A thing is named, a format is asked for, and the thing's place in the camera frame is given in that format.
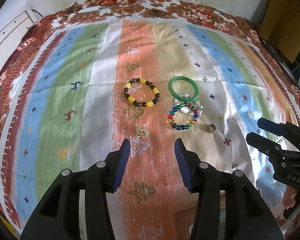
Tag yellow brown bead bracelet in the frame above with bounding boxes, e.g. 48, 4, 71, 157
123, 77, 161, 107

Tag gold wire rings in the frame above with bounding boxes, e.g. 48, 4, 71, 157
135, 125, 151, 138

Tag green jade bangle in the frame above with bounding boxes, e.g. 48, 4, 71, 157
168, 76, 199, 102

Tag floral brown bedsheet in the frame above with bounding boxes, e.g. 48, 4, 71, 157
0, 0, 300, 239

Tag multicolour glass bead bracelet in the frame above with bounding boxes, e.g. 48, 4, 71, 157
167, 102, 200, 132

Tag striped colourful mat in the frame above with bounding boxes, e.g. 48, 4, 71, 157
0, 20, 296, 239

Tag white wooden headboard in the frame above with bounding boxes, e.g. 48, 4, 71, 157
0, 5, 37, 64

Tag yellow hanging cloth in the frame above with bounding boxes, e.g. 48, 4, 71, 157
257, 0, 300, 63

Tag person's right hand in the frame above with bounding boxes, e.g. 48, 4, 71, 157
282, 186, 300, 219

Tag white pearl shell bracelet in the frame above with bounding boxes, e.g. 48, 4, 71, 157
173, 93, 205, 116

